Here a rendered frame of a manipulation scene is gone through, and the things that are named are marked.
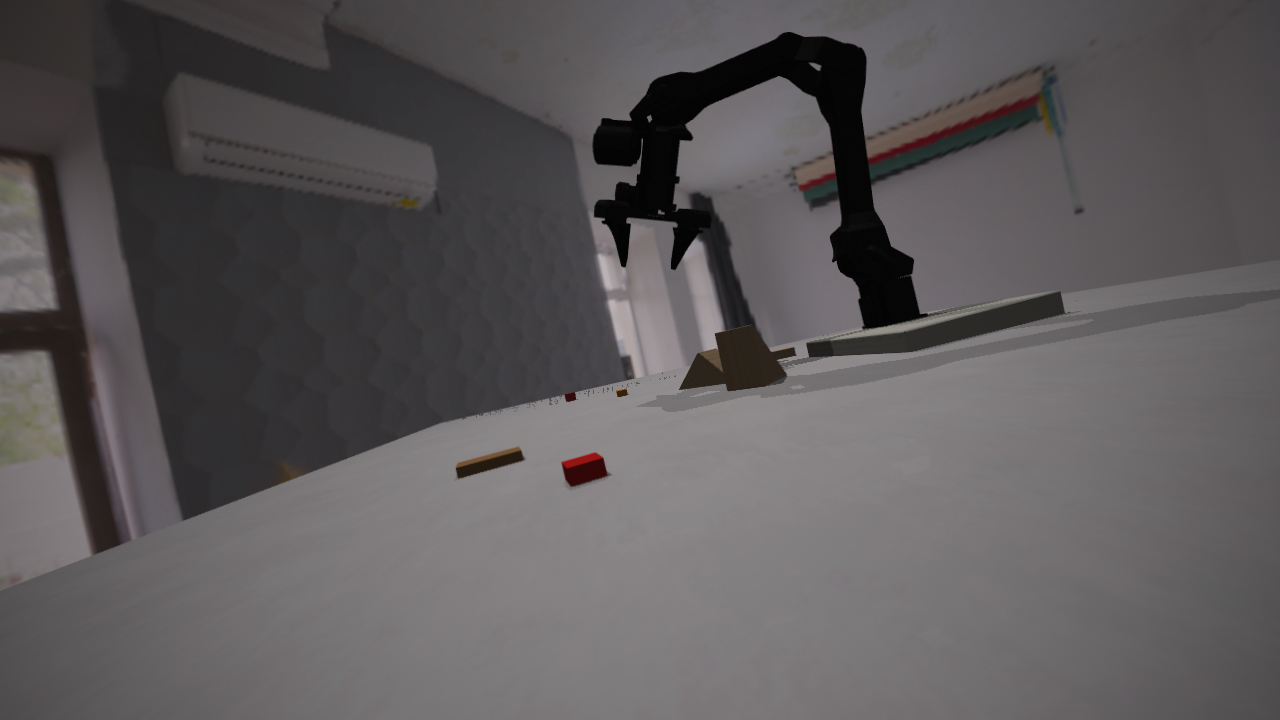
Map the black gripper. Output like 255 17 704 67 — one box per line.
594 167 712 270

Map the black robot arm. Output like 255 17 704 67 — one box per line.
593 32 928 329

